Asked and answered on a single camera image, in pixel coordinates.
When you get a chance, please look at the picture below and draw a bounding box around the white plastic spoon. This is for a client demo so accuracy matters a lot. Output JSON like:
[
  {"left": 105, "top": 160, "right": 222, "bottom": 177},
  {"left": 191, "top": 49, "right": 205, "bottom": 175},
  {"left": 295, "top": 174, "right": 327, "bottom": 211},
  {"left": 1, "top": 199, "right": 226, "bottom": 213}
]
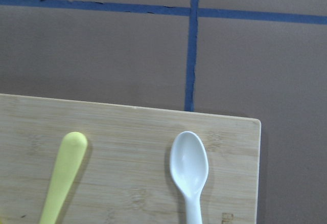
[{"left": 169, "top": 131, "right": 209, "bottom": 223}]

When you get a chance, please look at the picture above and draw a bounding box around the bamboo cutting board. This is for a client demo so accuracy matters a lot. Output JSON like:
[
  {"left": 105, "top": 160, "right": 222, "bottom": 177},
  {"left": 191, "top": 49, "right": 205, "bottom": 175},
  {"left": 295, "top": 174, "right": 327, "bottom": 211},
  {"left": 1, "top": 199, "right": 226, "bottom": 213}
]
[{"left": 1, "top": 94, "right": 261, "bottom": 223}]

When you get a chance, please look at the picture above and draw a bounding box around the yellow plastic knife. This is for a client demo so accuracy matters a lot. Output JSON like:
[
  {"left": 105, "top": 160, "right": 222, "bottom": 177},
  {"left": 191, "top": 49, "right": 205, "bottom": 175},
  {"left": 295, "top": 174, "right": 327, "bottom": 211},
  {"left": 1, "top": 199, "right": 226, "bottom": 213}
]
[{"left": 39, "top": 132, "right": 88, "bottom": 224}]

